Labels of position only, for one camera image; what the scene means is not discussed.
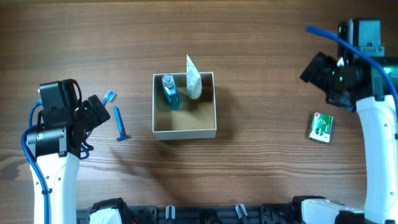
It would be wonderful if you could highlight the white cardboard box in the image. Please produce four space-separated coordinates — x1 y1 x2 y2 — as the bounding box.
152 72 217 140

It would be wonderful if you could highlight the green soap box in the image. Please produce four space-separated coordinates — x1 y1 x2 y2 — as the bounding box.
309 112 333 143

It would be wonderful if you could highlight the blue mouthwash bottle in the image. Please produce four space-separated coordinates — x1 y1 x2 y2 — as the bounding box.
162 74 180 110

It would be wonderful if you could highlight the white toothpaste tube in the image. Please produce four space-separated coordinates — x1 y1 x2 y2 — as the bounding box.
187 55 202 100

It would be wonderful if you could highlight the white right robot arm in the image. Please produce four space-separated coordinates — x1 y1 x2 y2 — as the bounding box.
300 52 397 223

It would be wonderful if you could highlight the blue disposable razor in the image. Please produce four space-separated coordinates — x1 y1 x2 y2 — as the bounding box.
114 106 131 141

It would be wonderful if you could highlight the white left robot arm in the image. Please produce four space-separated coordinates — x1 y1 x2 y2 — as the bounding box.
21 95 110 223

